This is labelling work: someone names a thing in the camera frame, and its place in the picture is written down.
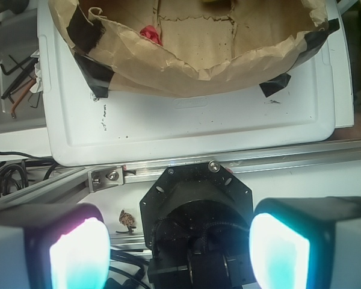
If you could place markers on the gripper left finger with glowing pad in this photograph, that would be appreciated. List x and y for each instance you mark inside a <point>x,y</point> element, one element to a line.
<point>53,246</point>

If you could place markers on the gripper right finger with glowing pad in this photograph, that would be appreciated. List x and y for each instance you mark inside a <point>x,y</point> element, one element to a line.
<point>312,242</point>

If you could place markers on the black hex key set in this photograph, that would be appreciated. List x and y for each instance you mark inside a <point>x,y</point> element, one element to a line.
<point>21,71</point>

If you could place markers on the brown paper bag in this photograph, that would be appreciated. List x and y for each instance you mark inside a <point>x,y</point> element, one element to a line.
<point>209,47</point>

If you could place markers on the red crumpled paper ball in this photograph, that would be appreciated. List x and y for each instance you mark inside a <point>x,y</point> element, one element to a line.
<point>152,34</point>

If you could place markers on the aluminium extrusion rail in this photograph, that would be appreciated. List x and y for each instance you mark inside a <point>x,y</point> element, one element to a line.
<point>65,188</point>

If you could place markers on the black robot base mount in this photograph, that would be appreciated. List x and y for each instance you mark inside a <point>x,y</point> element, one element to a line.
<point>198,232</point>

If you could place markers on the orange handled tool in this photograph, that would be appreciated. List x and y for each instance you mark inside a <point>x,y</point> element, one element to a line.
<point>21,97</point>

